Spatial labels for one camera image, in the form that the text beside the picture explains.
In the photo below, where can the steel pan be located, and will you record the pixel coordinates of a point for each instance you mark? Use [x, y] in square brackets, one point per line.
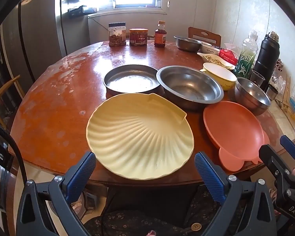
[130, 81]

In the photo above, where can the clear jar black lid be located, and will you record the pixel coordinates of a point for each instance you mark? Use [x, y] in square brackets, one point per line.
[116, 35]

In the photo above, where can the yellow shell-shaped plate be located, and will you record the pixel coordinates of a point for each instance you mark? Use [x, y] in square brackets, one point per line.
[137, 137]

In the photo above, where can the red label jar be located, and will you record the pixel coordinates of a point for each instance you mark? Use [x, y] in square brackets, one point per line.
[137, 38]

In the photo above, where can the white dish with food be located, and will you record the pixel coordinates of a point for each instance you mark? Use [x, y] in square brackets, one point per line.
[213, 59]

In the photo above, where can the black thermos flask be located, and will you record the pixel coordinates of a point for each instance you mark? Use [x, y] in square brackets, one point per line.
[265, 59]

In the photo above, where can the wooden chopsticks pack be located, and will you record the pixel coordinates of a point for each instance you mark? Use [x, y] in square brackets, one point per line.
[286, 95]

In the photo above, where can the clear plastic cup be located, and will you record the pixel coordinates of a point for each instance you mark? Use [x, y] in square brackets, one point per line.
[257, 78]

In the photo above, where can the grey refrigerator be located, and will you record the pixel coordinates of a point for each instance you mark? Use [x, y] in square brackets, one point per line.
[39, 41]

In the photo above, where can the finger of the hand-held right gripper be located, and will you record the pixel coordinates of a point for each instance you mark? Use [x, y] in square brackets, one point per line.
[272, 159]
[290, 147]

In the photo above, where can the wooden chair carved backrest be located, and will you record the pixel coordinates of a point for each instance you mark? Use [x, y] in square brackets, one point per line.
[204, 33]

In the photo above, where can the curved wooden armchair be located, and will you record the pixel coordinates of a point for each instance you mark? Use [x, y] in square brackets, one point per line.
[5, 86]

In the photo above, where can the wide steel bowl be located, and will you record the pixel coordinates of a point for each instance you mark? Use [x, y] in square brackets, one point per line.
[189, 86]

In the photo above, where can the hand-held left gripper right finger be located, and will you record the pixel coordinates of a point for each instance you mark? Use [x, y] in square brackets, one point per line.
[209, 177]

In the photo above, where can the red dotted bag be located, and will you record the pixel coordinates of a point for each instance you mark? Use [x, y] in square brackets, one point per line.
[280, 66]

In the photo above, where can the deep steel bowl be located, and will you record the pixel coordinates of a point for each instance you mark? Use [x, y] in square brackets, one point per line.
[250, 95]

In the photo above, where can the white ceramic bowl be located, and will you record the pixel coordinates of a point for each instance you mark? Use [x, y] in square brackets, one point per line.
[209, 49]

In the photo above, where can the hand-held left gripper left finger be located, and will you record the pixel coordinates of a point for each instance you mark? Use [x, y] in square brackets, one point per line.
[81, 174]

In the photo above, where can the small windowsill container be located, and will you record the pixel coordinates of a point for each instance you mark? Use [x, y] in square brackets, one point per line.
[158, 3]

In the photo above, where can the red tissue pack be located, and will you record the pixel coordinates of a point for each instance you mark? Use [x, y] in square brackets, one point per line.
[227, 55]

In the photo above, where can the brown sauce bottle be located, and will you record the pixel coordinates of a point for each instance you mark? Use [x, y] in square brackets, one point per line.
[160, 38]

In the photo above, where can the yellow enamel bowl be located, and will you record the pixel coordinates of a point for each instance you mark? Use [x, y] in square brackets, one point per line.
[218, 72]

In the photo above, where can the small steel basin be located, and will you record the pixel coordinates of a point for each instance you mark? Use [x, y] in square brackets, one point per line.
[186, 43]

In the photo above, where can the dark floral clothing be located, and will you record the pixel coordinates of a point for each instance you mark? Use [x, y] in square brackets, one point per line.
[137, 223]

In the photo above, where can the green label plastic bottle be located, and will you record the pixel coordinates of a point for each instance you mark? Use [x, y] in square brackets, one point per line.
[245, 59]

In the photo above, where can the orange plastic plate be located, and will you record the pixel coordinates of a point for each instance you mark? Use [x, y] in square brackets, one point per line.
[233, 130]

